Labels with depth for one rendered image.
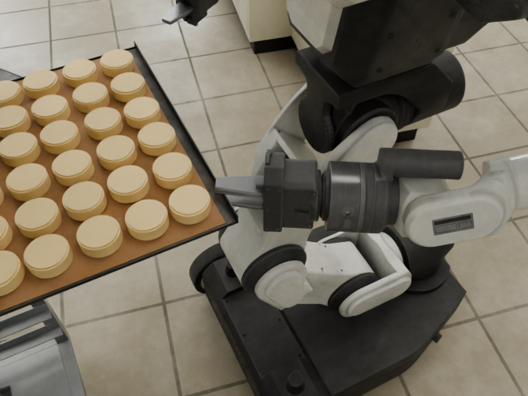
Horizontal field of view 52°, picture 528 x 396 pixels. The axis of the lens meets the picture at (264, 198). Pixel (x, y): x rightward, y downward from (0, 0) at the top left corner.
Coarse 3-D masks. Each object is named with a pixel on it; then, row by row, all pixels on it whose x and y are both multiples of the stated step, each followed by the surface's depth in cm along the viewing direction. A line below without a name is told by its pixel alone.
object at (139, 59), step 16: (128, 48) 88; (144, 64) 85; (16, 80) 83; (160, 96) 81; (176, 112) 76; (176, 128) 76; (192, 144) 73; (192, 160) 72; (208, 176) 70; (224, 208) 67; (224, 224) 65; (192, 240) 64; (144, 256) 62; (112, 272) 61; (64, 288) 59
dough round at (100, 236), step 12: (96, 216) 64; (108, 216) 64; (84, 228) 62; (96, 228) 62; (108, 228) 62; (120, 228) 63; (84, 240) 61; (96, 240) 61; (108, 240) 61; (120, 240) 63; (84, 252) 62; (96, 252) 61; (108, 252) 62
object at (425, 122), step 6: (294, 30) 232; (294, 36) 234; (300, 36) 224; (300, 42) 226; (300, 48) 229; (450, 48) 175; (420, 120) 198; (426, 120) 199; (408, 126) 199; (414, 126) 200; (420, 126) 201; (426, 126) 202; (402, 132) 205; (408, 132) 206; (414, 132) 207; (402, 138) 208; (408, 138) 209; (414, 138) 210
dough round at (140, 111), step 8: (128, 104) 76; (136, 104) 76; (144, 104) 76; (152, 104) 76; (128, 112) 75; (136, 112) 75; (144, 112) 75; (152, 112) 75; (160, 112) 77; (128, 120) 75; (136, 120) 74; (144, 120) 74; (152, 120) 75
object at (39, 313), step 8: (24, 312) 125; (32, 312) 126; (40, 312) 128; (48, 312) 128; (8, 320) 124; (16, 320) 126; (24, 320) 126; (32, 320) 126; (40, 320) 126; (0, 328) 125; (8, 328) 125; (16, 328) 125; (24, 328) 125; (0, 336) 124
